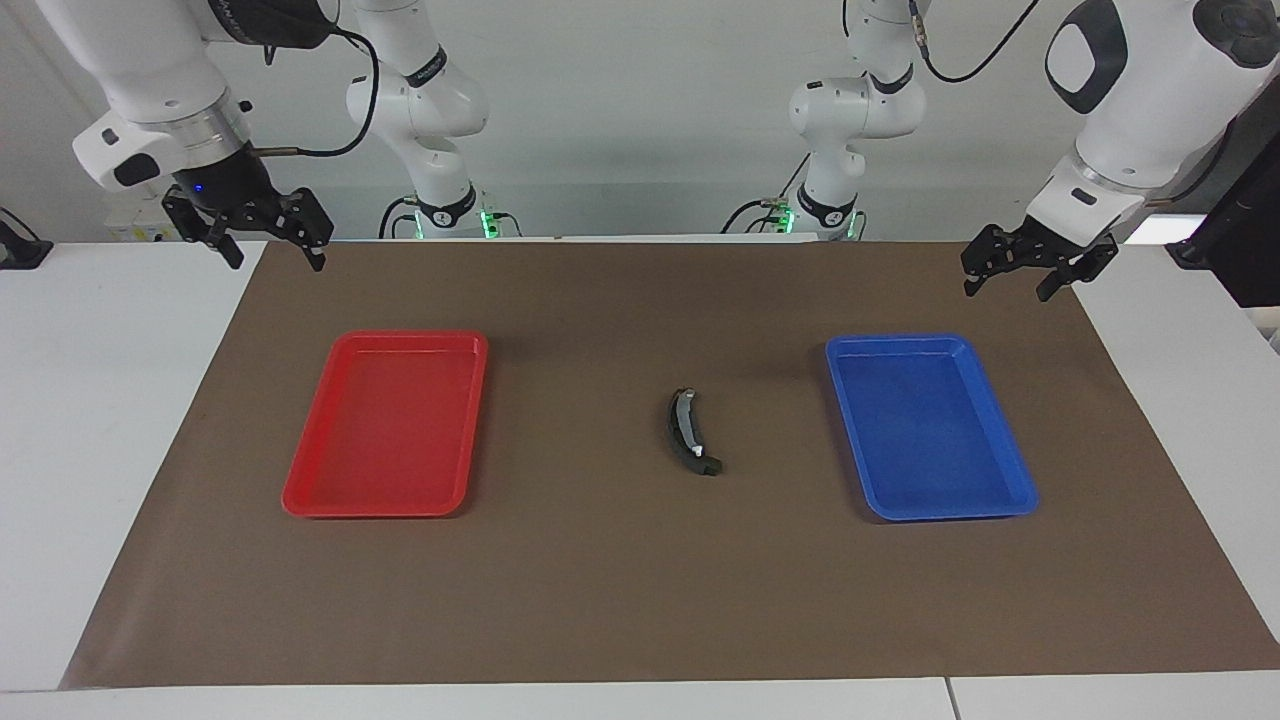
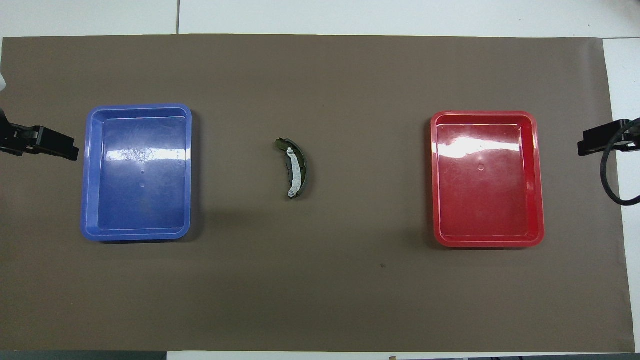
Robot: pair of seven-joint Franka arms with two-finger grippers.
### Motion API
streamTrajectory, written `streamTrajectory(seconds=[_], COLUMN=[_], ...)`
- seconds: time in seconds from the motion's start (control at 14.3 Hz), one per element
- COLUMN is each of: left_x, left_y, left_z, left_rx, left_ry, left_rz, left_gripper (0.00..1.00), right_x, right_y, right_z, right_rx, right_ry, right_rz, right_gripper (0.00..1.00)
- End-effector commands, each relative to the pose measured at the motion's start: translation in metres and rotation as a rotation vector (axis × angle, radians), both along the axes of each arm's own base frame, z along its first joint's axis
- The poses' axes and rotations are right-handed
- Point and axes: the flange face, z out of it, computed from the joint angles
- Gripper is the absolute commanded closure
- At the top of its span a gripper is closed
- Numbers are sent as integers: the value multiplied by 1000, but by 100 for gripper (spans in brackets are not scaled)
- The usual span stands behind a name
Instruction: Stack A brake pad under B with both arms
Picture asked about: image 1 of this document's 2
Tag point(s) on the beige box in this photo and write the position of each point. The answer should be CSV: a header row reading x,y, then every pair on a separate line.
x,y
130,228

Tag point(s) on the red plastic tray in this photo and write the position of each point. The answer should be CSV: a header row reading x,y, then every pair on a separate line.
x,y
390,430

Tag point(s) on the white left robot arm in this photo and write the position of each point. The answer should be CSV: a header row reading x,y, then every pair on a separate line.
x,y
1140,90

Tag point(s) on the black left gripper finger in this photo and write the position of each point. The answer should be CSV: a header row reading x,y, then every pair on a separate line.
x,y
982,255
1085,265

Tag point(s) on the curved brake shoe metal web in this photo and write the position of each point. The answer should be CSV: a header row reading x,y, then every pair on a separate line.
x,y
683,425

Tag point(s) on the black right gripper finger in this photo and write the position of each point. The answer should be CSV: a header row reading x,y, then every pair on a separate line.
x,y
315,228
226,248

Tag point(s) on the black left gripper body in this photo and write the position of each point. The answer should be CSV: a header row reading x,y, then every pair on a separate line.
x,y
1040,245

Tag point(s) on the blue plastic tray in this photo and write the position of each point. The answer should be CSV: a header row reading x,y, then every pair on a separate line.
x,y
930,440

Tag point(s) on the black monitor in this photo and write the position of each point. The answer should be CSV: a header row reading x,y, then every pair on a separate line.
x,y
1240,230

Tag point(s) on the small black bracket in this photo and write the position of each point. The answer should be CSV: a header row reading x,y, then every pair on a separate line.
x,y
20,248

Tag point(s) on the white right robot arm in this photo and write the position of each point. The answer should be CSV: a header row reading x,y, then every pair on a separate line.
x,y
130,60

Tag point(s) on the brown table mat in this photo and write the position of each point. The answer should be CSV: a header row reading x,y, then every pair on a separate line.
x,y
640,580

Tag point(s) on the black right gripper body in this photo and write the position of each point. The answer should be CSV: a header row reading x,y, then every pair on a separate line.
x,y
230,200

